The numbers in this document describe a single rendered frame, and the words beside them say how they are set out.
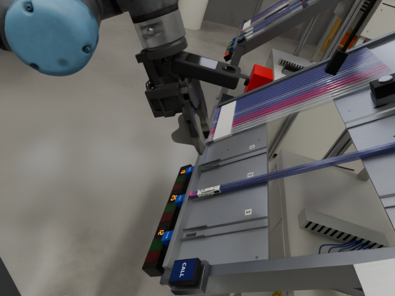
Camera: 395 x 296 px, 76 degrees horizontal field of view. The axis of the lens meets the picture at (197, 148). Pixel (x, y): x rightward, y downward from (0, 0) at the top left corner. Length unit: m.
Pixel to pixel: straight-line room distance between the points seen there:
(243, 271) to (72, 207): 1.18
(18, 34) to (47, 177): 1.40
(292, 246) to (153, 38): 0.65
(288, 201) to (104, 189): 1.03
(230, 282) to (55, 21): 0.44
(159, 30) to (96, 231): 1.15
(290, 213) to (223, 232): 0.40
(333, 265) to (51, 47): 0.42
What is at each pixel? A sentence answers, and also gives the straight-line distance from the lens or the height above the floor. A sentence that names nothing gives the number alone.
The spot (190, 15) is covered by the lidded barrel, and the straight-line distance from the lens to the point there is 4.54.
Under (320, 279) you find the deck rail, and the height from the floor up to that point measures 0.89.
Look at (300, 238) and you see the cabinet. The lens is 0.85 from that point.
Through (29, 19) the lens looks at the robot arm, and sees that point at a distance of 0.29.
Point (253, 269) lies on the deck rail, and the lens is 0.45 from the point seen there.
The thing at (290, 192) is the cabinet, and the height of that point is 0.62.
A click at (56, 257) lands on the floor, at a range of 1.38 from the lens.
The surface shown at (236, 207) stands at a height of 0.80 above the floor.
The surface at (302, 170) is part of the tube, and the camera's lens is 0.55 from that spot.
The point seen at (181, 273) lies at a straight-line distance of 0.47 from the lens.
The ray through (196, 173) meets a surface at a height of 0.73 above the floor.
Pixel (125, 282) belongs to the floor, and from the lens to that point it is 1.31.
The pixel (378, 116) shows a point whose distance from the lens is 0.65.
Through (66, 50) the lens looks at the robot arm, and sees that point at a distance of 0.29.
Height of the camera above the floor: 1.22
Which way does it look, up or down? 39 degrees down
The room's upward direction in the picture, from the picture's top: 18 degrees clockwise
